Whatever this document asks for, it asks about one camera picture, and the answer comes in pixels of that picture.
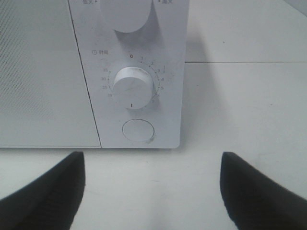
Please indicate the white round door button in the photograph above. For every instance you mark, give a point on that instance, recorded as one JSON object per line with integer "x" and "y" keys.
{"x": 138, "y": 130}

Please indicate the white microwave door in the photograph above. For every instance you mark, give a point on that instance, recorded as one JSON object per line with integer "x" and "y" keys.
{"x": 44, "y": 101}

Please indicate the white lower timer knob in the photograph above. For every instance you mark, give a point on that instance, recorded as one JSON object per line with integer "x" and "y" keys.
{"x": 132, "y": 88}

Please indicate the white microwave oven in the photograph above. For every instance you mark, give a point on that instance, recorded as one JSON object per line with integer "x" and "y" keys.
{"x": 133, "y": 56}

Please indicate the white upper power knob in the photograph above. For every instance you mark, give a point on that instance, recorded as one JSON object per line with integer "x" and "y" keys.
{"x": 125, "y": 16}

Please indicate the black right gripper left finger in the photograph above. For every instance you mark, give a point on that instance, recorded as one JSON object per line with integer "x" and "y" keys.
{"x": 50, "y": 202}

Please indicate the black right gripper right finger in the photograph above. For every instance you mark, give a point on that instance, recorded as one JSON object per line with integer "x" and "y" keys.
{"x": 255, "y": 202}

